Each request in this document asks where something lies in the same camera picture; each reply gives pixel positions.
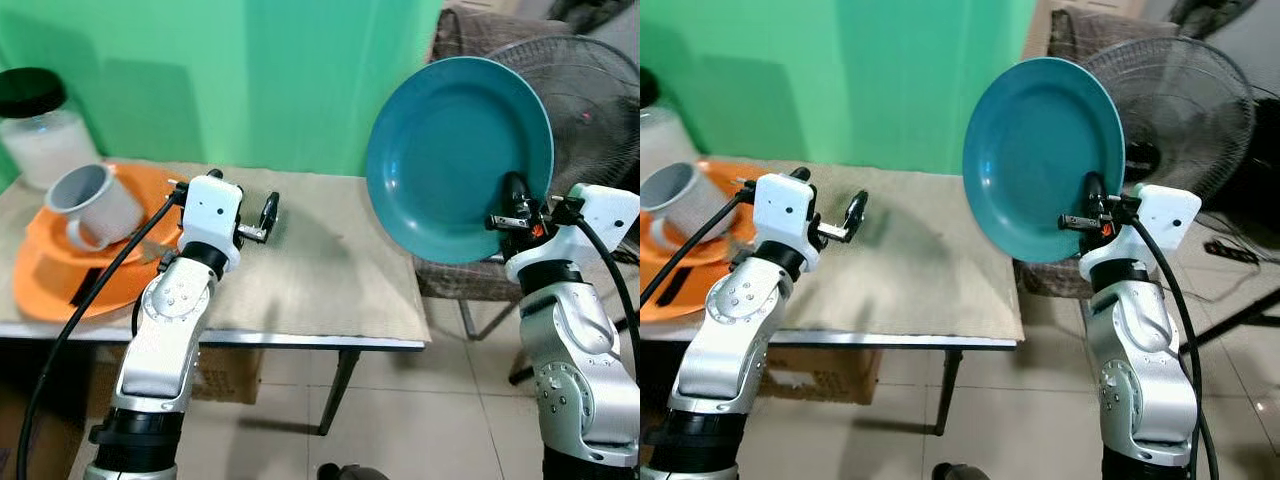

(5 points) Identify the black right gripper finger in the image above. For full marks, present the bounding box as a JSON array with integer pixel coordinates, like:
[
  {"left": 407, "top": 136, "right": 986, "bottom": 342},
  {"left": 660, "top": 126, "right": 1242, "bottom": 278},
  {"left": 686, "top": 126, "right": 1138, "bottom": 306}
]
[
  {"left": 499, "top": 171, "right": 534, "bottom": 217},
  {"left": 1081, "top": 171, "right": 1111, "bottom": 215}
]

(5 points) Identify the teal round plate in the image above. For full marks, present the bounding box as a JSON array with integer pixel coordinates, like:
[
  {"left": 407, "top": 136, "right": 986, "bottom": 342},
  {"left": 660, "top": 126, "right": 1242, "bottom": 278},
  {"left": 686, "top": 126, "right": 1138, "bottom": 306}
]
[
  {"left": 365, "top": 56, "right": 555, "bottom": 266},
  {"left": 962, "top": 56, "right": 1127, "bottom": 265}
]

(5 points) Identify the beige table cloth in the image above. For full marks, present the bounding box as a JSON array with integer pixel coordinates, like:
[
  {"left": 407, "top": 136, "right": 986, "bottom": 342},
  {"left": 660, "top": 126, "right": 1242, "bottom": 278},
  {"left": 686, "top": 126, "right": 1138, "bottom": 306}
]
[
  {"left": 640, "top": 156, "right": 1026, "bottom": 347},
  {"left": 0, "top": 158, "right": 432, "bottom": 347}
]

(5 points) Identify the black standing fan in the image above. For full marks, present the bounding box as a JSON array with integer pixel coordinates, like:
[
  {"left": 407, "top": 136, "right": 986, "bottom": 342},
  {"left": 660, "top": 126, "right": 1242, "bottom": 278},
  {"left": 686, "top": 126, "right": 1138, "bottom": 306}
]
[
  {"left": 1084, "top": 36, "right": 1280, "bottom": 353},
  {"left": 484, "top": 36, "right": 641, "bottom": 387}
]

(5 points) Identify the green backdrop cloth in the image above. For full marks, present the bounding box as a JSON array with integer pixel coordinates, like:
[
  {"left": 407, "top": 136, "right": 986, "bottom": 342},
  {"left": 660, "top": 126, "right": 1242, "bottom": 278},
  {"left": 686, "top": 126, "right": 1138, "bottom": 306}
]
[
  {"left": 640, "top": 0, "right": 1038, "bottom": 177},
  {"left": 0, "top": 0, "right": 443, "bottom": 193}
]

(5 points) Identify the black power strip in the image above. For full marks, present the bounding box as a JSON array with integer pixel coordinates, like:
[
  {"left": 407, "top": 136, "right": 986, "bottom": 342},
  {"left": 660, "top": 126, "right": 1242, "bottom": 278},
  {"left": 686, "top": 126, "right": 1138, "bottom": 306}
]
[{"left": 1204, "top": 238, "right": 1261, "bottom": 267}]

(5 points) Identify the cardboard box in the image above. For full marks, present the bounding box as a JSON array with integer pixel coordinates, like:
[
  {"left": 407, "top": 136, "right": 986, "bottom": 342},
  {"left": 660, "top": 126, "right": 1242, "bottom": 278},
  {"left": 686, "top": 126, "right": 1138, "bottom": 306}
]
[
  {"left": 192, "top": 345, "right": 265, "bottom": 406},
  {"left": 756, "top": 344, "right": 885, "bottom": 406}
]

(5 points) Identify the grey mug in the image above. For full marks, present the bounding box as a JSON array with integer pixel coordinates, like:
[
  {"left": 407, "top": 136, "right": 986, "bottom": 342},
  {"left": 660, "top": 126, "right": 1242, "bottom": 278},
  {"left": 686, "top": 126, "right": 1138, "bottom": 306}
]
[
  {"left": 640, "top": 161, "right": 738, "bottom": 252},
  {"left": 44, "top": 162, "right": 147, "bottom": 252}
]

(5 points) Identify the orange tray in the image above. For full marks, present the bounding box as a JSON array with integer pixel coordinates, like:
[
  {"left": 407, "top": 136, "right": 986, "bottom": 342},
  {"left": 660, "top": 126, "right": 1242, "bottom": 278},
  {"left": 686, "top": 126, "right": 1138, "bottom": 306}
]
[
  {"left": 640, "top": 158, "right": 763, "bottom": 323},
  {"left": 12, "top": 162, "right": 189, "bottom": 323}
]

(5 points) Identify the brown wicker chair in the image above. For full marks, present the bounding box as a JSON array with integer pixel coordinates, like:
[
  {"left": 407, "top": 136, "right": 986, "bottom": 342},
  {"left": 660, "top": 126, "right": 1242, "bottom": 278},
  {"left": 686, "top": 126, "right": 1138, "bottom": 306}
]
[
  {"left": 414, "top": 7, "right": 641, "bottom": 341},
  {"left": 1014, "top": 7, "right": 1183, "bottom": 301}
]

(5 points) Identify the black flat item on tray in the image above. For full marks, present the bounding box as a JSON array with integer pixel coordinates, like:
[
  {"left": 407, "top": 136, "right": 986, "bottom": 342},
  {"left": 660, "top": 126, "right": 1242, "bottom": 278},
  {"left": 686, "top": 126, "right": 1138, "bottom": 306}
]
[
  {"left": 69, "top": 266, "right": 108, "bottom": 307},
  {"left": 654, "top": 266, "right": 691, "bottom": 307}
]

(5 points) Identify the dark bundle on chair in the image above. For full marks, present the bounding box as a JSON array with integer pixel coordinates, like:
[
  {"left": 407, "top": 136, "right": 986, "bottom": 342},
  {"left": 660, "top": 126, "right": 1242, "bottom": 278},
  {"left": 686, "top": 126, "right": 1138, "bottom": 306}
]
[
  {"left": 1168, "top": 0, "right": 1263, "bottom": 39},
  {"left": 548, "top": 0, "right": 641, "bottom": 35}
]

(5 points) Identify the glass jar with black lid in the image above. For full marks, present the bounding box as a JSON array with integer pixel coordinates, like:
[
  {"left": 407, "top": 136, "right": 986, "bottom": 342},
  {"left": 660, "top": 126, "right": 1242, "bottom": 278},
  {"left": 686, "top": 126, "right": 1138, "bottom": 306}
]
[{"left": 0, "top": 67, "right": 102, "bottom": 191}]

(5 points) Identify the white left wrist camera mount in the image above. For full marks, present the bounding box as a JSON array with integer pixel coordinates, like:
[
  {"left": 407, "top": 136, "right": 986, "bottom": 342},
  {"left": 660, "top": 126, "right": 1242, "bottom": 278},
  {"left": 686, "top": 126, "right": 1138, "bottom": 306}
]
[
  {"left": 178, "top": 172, "right": 245, "bottom": 273},
  {"left": 752, "top": 170, "right": 817, "bottom": 267}
]

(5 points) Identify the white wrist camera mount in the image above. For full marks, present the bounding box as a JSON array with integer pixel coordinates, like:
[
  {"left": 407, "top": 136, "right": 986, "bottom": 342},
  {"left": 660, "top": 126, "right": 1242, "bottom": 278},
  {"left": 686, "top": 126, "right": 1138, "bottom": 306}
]
[
  {"left": 178, "top": 172, "right": 245, "bottom": 273},
  {"left": 752, "top": 170, "right": 817, "bottom": 267},
  {"left": 1078, "top": 183, "right": 1202, "bottom": 281},
  {"left": 505, "top": 183, "right": 641, "bottom": 283}
]

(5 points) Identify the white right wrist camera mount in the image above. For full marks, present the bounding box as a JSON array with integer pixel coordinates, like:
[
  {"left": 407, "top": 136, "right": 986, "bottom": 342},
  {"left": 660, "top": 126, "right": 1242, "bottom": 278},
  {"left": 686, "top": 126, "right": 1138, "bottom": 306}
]
[
  {"left": 505, "top": 183, "right": 641, "bottom": 283},
  {"left": 1078, "top": 183, "right": 1202, "bottom": 281}
]

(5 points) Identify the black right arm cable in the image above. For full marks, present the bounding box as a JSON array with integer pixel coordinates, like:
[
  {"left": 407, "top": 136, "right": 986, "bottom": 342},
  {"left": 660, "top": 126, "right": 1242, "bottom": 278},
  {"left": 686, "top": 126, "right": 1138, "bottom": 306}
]
[
  {"left": 1128, "top": 214, "right": 1219, "bottom": 480},
  {"left": 572, "top": 214, "right": 641, "bottom": 373}
]

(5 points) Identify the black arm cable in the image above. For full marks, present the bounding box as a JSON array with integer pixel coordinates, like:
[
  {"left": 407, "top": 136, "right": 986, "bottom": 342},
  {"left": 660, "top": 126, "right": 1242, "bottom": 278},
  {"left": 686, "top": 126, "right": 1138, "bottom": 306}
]
[
  {"left": 1128, "top": 214, "right": 1219, "bottom": 480},
  {"left": 14, "top": 184, "right": 191, "bottom": 480},
  {"left": 572, "top": 214, "right": 641, "bottom": 373},
  {"left": 640, "top": 184, "right": 757, "bottom": 309}
]

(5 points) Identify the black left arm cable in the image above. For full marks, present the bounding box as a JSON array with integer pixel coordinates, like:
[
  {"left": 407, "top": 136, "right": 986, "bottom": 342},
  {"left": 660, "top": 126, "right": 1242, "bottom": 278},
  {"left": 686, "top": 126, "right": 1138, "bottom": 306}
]
[
  {"left": 14, "top": 184, "right": 191, "bottom": 480},
  {"left": 640, "top": 184, "right": 757, "bottom": 309}
]

